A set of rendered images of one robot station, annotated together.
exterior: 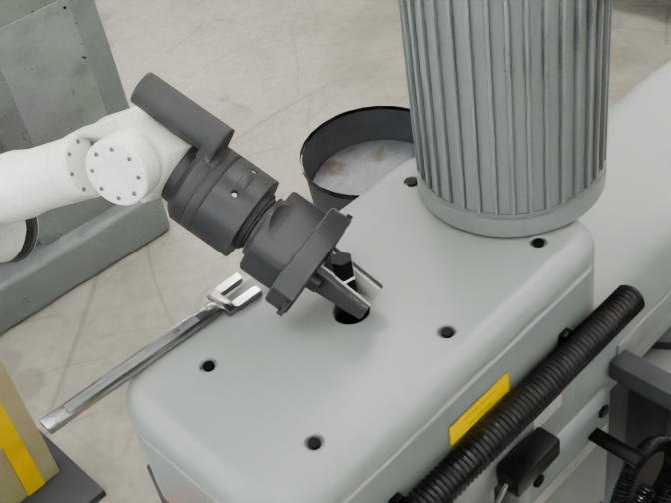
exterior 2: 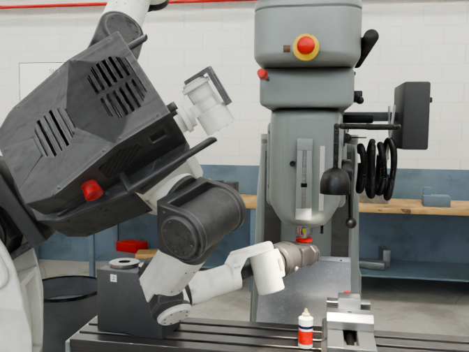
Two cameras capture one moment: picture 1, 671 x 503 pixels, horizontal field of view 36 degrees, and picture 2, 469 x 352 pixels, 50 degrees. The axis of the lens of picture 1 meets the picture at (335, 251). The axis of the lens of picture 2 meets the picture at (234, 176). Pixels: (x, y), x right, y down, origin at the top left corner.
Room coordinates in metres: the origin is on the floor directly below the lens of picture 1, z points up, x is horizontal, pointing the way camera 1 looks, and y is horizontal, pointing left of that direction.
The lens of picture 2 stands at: (-0.18, 1.10, 1.56)
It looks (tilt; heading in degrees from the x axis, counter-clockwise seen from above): 5 degrees down; 317
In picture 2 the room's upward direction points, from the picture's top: 1 degrees clockwise
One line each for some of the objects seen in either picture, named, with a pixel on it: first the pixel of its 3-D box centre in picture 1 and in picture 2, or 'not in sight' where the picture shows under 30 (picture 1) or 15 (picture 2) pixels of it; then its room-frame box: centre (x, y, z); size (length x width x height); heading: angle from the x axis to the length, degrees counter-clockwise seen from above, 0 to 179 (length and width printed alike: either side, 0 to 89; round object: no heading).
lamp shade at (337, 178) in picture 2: not in sight; (335, 180); (0.54, 0.11, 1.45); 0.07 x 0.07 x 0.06
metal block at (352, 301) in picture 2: not in sight; (349, 306); (0.62, -0.08, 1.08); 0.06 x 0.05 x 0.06; 37
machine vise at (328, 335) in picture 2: not in sight; (348, 328); (0.60, -0.06, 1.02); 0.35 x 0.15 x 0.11; 127
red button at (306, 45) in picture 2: not in sight; (306, 45); (0.57, 0.20, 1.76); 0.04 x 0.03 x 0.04; 38
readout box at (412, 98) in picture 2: not in sight; (412, 116); (0.64, -0.45, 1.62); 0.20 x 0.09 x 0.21; 128
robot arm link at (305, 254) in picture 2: not in sight; (289, 256); (0.70, 0.08, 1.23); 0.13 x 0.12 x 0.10; 15
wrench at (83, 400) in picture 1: (152, 351); not in sight; (0.72, 0.19, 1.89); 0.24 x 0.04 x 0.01; 125
